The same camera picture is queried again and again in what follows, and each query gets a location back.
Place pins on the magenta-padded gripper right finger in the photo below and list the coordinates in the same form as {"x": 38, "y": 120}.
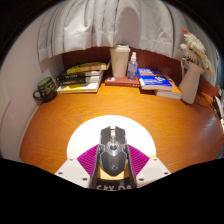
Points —
{"x": 153, "y": 170}

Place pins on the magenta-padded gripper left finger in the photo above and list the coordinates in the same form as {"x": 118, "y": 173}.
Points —
{"x": 71, "y": 171}

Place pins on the dark grey computer mouse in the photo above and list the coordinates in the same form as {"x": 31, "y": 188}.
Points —
{"x": 113, "y": 150}

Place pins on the white yellow black mouse pad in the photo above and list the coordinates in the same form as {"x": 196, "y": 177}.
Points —
{"x": 86, "y": 136}

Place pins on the orange book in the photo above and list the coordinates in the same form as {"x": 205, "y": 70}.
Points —
{"x": 173, "y": 92}

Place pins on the yellow and white book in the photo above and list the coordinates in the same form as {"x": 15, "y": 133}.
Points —
{"x": 78, "y": 88}

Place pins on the dark mug with green inside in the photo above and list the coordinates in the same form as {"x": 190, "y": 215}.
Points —
{"x": 46, "y": 88}

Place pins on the black book with white edge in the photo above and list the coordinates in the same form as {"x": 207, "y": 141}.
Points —
{"x": 80, "y": 74}
{"x": 78, "y": 81}

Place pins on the white flat device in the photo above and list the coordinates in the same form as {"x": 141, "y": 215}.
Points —
{"x": 219, "y": 106}

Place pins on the blue book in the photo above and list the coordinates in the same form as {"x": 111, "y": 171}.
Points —
{"x": 153, "y": 78}

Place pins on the red book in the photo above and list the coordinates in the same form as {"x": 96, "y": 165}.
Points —
{"x": 121, "y": 82}

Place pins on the white ceramic jug vase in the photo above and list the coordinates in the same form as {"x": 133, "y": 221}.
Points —
{"x": 190, "y": 83}

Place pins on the clear spray bottle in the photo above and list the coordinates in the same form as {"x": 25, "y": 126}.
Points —
{"x": 132, "y": 70}

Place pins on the cream tumbler with lid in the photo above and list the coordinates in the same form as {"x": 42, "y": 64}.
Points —
{"x": 120, "y": 61}

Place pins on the white flower bouquet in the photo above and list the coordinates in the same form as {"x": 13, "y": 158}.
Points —
{"x": 196, "y": 50}

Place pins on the white pleated curtain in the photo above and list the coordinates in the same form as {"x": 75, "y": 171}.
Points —
{"x": 116, "y": 23}

